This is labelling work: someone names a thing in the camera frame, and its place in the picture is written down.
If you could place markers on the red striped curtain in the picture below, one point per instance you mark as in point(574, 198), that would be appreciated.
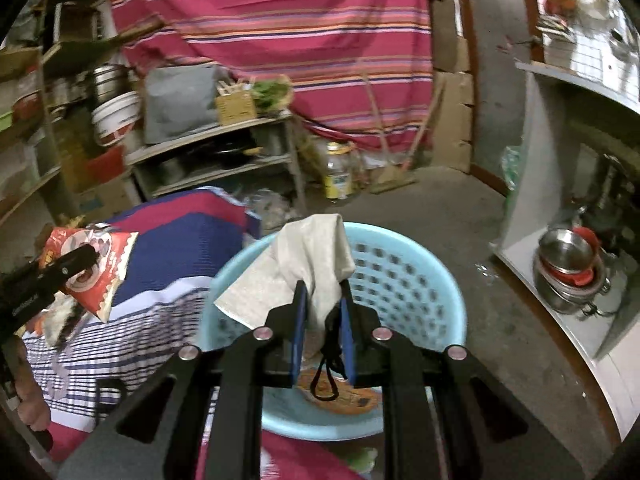
point(361, 70)

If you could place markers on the orange wrapper in basket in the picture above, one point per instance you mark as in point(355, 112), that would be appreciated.
point(338, 398)

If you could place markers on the white plastic bucket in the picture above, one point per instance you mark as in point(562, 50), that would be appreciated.
point(115, 118)

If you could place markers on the grey low shelf unit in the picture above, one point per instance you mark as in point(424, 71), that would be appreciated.
point(219, 153)

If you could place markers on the striped plaid tablecloth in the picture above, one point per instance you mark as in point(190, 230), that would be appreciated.
point(182, 243)

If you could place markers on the wooden wall shelving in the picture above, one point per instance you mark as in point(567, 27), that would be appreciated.
point(47, 61)

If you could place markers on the white kitchen counter cabinet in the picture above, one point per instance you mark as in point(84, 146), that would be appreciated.
point(579, 166)

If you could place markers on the yellow utensil holder box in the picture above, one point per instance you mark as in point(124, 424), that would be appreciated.
point(234, 102)

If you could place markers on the stacked steel pots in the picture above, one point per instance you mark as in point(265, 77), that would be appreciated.
point(572, 272)

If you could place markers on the light blue plastic basket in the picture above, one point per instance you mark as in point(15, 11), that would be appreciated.
point(412, 291)

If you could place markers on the person's left hand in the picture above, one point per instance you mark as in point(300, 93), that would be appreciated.
point(33, 410)

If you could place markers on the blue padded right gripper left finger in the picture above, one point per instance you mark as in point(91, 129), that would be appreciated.
point(300, 307)

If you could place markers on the red white snack bag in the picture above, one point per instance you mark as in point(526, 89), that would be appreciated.
point(93, 288)

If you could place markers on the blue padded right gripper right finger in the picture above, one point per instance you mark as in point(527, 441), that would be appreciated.
point(348, 340)

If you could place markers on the steel pot on shelf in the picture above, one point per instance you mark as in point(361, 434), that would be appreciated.
point(108, 81)

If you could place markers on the yellow-label oil bottle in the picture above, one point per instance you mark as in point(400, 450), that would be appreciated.
point(338, 176)

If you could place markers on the beige snack wrapper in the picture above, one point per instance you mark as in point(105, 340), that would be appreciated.
point(315, 251)

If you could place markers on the red plastic basin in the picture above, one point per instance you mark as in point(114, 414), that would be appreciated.
point(107, 166)

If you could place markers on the grey cushion bag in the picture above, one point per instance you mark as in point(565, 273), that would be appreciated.
point(179, 100)

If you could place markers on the green leafy vegetables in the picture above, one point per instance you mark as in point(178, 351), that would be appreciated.
point(272, 95)

